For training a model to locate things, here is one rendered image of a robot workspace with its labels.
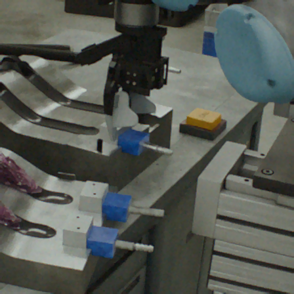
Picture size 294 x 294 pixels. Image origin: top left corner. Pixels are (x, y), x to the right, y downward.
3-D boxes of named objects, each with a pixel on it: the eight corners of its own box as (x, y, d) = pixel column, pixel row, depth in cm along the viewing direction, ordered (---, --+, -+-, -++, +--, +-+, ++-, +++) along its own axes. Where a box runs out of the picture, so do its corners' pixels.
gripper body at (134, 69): (147, 101, 124) (153, 33, 119) (102, 90, 128) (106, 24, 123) (167, 88, 131) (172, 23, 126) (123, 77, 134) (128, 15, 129)
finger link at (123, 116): (129, 149, 127) (138, 96, 125) (99, 141, 129) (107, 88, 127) (138, 147, 130) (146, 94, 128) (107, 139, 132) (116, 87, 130)
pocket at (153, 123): (159, 134, 146) (161, 117, 145) (147, 144, 142) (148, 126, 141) (138, 128, 148) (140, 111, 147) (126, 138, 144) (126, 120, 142)
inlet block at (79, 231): (154, 255, 112) (157, 225, 110) (148, 272, 108) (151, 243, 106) (70, 242, 114) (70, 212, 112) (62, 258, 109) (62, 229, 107)
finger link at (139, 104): (152, 136, 134) (150, 92, 129) (123, 128, 137) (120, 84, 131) (160, 126, 137) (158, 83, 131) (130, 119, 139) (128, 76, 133)
